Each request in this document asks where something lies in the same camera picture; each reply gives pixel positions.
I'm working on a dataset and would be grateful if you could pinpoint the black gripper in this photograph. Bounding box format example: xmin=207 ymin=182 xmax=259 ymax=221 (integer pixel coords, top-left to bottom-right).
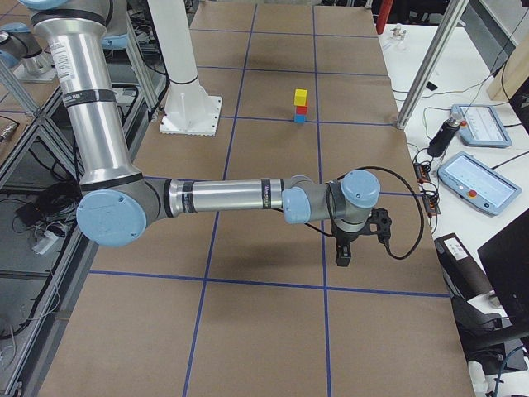
xmin=331 ymin=221 xmax=371 ymax=267

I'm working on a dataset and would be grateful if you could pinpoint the yellow cube block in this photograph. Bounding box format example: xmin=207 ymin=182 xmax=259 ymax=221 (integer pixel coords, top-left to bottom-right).
xmin=293 ymin=88 xmax=308 ymax=107

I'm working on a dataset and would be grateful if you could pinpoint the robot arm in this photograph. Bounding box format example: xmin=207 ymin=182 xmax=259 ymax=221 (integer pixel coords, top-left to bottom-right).
xmin=26 ymin=1 xmax=391 ymax=266

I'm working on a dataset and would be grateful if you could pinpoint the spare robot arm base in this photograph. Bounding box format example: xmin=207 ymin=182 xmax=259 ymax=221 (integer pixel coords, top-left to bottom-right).
xmin=1 ymin=22 xmax=56 ymax=83

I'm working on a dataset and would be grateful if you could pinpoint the orange electronics board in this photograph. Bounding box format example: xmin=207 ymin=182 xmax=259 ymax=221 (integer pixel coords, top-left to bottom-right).
xmin=413 ymin=163 xmax=441 ymax=218

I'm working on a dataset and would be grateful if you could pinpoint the black cardboard box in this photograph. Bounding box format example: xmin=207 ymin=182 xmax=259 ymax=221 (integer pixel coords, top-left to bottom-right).
xmin=434 ymin=233 xmax=493 ymax=300

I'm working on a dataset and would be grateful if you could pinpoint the near teach pendant tablet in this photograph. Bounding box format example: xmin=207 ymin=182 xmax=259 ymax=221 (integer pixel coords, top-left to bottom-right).
xmin=437 ymin=151 xmax=522 ymax=216

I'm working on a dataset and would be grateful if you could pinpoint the teach pendant tablet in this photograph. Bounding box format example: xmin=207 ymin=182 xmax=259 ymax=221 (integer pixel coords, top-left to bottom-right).
xmin=451 ymin=104 xmax=512 ymax=148
xmin=437 ymin=151 xmax=522 ymax=216

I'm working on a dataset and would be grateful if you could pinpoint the black water bottle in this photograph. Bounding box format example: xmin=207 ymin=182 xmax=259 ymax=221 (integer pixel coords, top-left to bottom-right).
xmin=427 ymin=113 xmax=461 ymax=158

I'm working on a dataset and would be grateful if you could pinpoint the black monitor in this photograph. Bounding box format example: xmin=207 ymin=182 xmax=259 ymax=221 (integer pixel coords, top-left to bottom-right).
xmin=478 ymin=210 xmax=529 ymax=322

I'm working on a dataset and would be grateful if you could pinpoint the far teach pendant tablet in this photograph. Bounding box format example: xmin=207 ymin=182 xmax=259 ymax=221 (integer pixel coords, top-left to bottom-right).
xmin=451 ymin=104 xmax=512 ymax=148

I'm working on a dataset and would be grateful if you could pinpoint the red cylinder object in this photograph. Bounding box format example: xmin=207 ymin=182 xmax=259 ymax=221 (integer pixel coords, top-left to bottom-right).
xmin=375 ymin=0 xmax=393 ymax=35

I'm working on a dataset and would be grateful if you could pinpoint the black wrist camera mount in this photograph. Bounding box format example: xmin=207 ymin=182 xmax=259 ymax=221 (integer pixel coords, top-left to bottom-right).
xmin=368 ymin=208 xmax=392 ymax=251

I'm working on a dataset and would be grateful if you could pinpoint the white camera pillar mount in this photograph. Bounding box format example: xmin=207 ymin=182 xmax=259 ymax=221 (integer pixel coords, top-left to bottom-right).
xmin=148 ymin=0 xmax=222 ymax=136

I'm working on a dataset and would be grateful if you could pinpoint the aluminium frame post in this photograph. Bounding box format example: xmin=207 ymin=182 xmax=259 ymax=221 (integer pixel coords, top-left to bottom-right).
xmin=395 ymin=0 xmax=469 ymax=130

